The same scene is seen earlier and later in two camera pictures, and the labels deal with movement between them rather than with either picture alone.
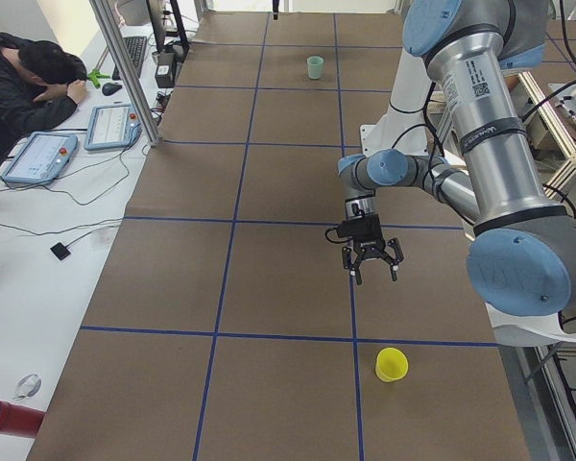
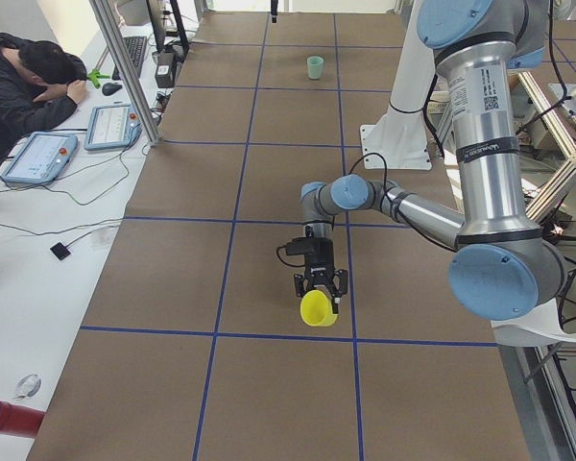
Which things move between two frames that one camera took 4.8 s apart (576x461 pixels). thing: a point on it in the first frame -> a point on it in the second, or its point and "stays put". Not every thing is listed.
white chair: [517, 330] stays put
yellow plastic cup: [391, 365] -> [317, 309]
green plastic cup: [314, 66] stays put
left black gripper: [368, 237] -> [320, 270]
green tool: [95, 75] stays put
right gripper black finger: [276, 9] stays put
